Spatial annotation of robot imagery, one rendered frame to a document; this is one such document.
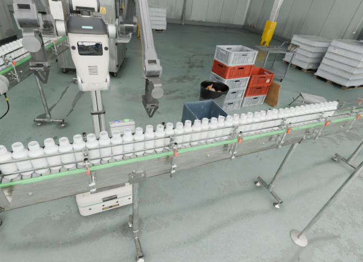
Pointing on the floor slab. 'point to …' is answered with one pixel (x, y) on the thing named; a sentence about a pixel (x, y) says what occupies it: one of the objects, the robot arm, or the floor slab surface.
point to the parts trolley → (275, 58)
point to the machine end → (108, 1)
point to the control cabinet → (5, 22)
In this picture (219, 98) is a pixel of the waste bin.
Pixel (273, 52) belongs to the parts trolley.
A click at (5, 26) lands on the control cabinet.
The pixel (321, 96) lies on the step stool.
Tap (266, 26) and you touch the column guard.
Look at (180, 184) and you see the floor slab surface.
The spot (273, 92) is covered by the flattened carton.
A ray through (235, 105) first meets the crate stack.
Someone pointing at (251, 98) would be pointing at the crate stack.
